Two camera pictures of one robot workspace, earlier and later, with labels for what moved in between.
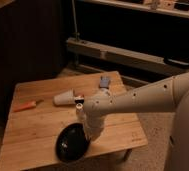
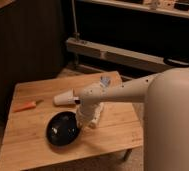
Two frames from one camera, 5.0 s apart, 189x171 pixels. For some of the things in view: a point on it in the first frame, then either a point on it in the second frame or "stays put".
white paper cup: [66, 98] stays put
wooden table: [40, 110] stays put
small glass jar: [79, 99] stays put
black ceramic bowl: [72, 142] → [62, 128]
